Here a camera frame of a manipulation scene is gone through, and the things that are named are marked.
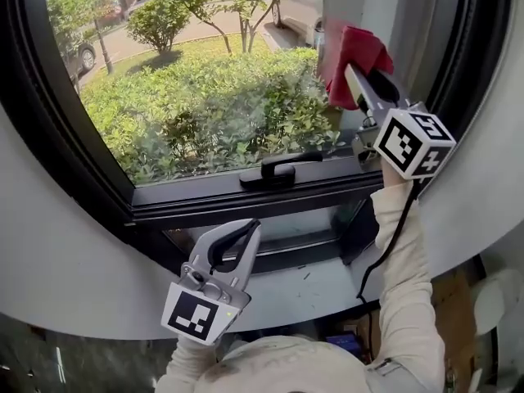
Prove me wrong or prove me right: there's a white car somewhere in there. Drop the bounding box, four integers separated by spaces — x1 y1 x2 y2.
269 0 327 49

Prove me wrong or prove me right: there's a black window handle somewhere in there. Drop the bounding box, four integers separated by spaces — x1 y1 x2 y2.
238 150 324 191

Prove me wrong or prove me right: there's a person's white shirt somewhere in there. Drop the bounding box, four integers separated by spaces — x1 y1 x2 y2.
196 335 429 393

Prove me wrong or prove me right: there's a black window frame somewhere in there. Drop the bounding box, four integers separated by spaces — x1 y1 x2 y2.
0 0 524 277

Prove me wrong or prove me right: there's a white plastic device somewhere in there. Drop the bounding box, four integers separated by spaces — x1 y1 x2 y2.
469 267 524 338

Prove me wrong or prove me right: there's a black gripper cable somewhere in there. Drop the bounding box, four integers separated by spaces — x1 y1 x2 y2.
356 177 423 362

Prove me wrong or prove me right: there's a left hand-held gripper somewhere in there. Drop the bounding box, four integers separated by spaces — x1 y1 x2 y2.
160 218 262 347

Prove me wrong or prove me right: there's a person's left forearm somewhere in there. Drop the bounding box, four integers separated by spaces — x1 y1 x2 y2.
154 332 223 393

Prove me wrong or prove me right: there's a blue box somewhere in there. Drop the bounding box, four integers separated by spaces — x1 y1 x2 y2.
325 331 362 359

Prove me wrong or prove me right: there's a dark grey car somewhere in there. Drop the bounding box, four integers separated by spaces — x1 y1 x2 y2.
60 40 97 82

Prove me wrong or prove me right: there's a red cloth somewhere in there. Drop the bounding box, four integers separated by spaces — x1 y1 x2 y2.
317 25 395 111

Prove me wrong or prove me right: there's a round green shrub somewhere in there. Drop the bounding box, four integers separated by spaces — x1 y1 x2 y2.
125 0 194 55

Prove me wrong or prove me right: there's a large window glass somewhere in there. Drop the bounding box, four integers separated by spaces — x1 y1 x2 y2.
40 0 447 187

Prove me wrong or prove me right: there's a brown cardboard box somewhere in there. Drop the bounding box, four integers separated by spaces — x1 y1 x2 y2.
428 267 479 393

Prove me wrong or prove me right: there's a person's right forearm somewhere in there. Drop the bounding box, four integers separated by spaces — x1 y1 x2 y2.
365 167 447 370

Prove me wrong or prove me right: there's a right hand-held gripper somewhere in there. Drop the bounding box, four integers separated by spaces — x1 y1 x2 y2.
343 63 458 181

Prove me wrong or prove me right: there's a green hedge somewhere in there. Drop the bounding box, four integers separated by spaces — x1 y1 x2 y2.
80 46 346 186

